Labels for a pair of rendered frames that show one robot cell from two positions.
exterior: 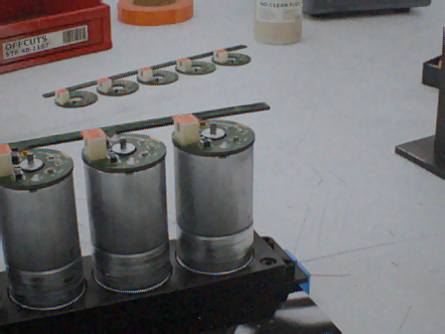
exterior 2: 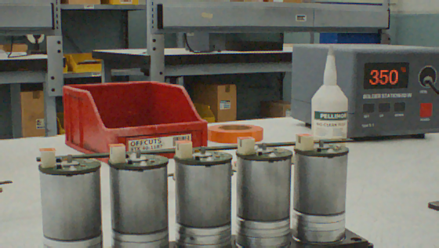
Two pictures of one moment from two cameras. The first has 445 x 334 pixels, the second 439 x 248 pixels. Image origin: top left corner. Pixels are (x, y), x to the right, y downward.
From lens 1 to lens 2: 8 cm
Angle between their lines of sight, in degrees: 14
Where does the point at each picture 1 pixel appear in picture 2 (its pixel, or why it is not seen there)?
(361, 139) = (400, 201)
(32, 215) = (204, 184)
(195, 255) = (307, 230)
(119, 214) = (262, 191)
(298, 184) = (360, 221)
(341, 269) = not seen: outside the picture
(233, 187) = (335, 180)
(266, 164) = not seen: hidden behind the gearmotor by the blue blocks
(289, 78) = not seen: hidden behind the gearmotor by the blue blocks
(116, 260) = (256, 226)
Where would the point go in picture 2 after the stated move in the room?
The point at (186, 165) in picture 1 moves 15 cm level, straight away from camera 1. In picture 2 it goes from (304, 164) to (276, 118)
